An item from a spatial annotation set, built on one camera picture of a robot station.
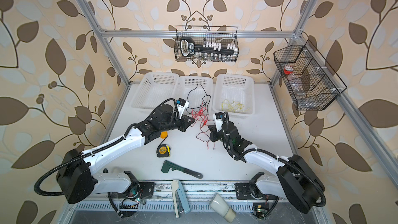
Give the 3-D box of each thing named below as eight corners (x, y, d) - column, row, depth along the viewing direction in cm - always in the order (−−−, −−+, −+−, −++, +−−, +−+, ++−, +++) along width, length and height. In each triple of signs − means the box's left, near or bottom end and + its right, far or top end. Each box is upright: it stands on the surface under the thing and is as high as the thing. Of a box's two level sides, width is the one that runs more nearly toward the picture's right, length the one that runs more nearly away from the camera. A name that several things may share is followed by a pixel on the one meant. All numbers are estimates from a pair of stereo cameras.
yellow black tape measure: (157, 157, 87) (156, 155, 84) (160, 146, 91) (158, 144, 88) (170, 157, 87) (169, 155, 84) (171, 146, 91) (170, 144, 88)
